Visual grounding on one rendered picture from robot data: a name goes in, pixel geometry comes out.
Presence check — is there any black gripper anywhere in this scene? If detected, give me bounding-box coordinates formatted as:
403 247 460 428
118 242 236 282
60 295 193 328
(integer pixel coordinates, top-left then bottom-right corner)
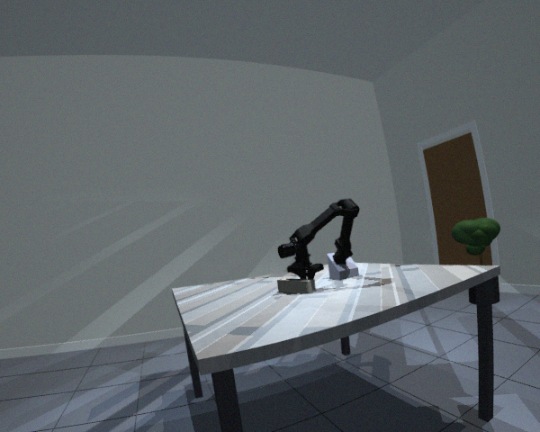
287 253 324 280

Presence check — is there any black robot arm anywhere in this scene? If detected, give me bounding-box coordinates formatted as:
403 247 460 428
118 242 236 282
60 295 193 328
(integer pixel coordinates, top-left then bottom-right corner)
278 198 360 274

